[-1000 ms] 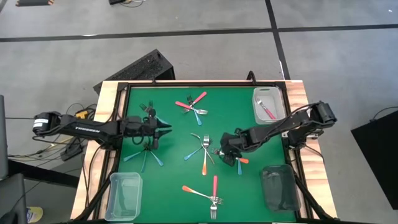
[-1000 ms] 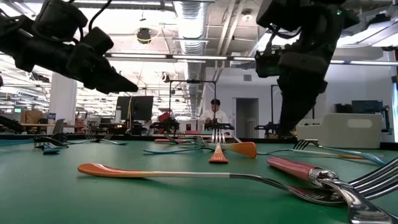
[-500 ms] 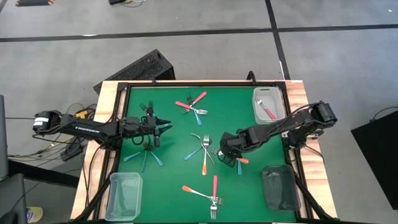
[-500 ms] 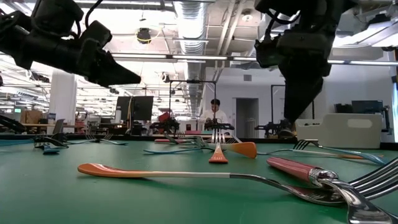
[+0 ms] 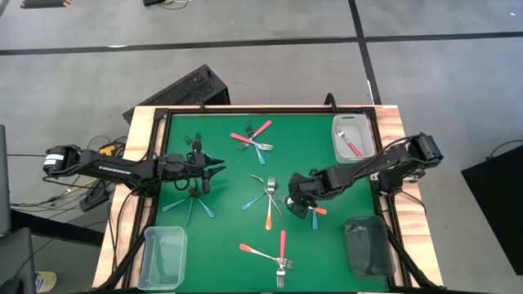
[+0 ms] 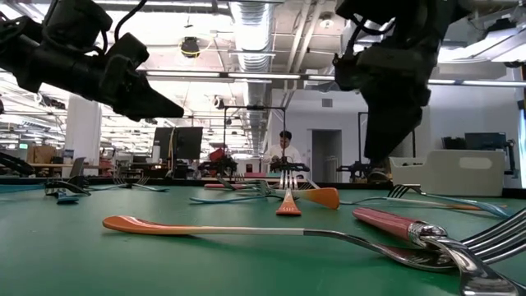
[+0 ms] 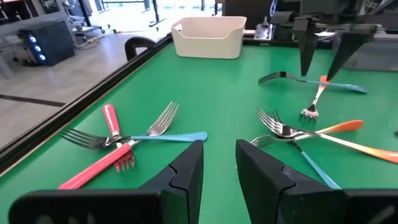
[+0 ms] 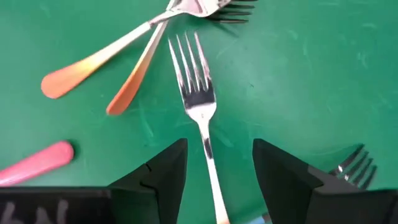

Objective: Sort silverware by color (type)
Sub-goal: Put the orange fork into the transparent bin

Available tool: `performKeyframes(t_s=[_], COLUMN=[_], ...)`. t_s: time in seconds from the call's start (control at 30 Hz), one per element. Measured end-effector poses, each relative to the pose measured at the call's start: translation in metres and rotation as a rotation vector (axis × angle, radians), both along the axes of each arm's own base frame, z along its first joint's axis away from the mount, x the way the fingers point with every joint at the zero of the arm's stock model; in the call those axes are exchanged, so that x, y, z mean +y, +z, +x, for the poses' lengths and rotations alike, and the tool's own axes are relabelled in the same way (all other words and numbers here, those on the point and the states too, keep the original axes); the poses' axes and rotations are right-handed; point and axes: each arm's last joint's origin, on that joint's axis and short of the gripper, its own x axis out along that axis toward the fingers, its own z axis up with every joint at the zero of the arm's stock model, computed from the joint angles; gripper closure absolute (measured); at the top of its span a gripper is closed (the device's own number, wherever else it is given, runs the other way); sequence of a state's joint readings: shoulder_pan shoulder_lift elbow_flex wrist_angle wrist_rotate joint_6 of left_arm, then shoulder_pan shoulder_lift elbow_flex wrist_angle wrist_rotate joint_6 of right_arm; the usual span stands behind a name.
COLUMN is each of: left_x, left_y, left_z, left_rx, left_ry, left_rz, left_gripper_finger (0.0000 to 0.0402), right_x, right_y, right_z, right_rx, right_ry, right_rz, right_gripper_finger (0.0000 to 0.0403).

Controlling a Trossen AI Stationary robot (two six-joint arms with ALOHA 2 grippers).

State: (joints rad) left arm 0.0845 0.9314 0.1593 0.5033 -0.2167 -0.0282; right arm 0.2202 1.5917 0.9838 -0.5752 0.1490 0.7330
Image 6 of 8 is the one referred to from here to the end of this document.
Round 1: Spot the person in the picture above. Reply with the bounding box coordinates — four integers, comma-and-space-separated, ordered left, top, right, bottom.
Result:
262, 130, 304, 165

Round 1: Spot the wide black monitor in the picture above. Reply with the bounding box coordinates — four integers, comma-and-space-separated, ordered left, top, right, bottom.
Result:
464, 132, 509, 151

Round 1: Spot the red object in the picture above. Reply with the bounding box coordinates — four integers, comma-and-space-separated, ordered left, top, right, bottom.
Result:
208, 147, 227, 164

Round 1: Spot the cardboard box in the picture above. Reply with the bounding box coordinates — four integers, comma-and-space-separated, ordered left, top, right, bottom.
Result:
25, 145, 58, 165

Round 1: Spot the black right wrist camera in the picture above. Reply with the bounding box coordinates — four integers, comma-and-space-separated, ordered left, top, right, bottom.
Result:
335, 0, 398, 25

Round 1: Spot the gray office chair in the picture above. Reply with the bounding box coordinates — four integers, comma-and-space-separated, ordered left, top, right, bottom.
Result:
68, 156, 88, 179

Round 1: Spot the silver ventilation duct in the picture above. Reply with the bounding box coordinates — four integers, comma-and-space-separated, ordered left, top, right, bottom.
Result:
228, 0, 275, 156

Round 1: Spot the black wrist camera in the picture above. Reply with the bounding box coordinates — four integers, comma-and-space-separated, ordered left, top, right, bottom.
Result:
43, 0, 114, 46
335, 0, 398, 25

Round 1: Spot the black computer monitor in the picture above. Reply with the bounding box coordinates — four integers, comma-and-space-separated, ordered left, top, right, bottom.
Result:
175, 126, 204, 161
153, 127, 177, 160

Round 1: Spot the black background robot gripper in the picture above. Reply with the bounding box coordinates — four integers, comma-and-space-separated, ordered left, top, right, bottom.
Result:
269, 160, 311, 174

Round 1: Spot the clear bin with handle slot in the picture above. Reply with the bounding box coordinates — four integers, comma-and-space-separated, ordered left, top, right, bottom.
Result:
389, 148, 506, 197

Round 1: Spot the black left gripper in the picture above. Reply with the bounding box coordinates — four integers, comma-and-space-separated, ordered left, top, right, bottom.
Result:
28, 33, 185, 123

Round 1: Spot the gray door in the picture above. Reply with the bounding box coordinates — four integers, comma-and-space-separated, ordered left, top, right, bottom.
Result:
311, 128, 344, 184

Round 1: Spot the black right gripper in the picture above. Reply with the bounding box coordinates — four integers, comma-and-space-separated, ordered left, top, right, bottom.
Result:
332, 39, 438, 163

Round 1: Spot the long ceiling lamp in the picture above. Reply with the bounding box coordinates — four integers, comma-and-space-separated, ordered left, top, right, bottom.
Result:
145, 70, 303, 81
427, 78, 526, 89

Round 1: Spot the orange-handled silver fork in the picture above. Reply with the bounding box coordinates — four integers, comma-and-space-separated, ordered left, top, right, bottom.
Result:
275, 169, 302, 218
262, 183, 341, 210
102, 207, 526, 273

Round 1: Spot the green table mat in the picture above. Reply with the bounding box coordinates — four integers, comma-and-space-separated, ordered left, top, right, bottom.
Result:
0, 183, 526, 296

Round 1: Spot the black metal stand frame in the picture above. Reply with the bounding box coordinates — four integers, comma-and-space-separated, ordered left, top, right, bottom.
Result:
223, 104, 288, 184

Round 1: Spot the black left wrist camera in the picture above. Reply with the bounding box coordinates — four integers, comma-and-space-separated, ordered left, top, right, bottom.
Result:
43, 0, 114, 46

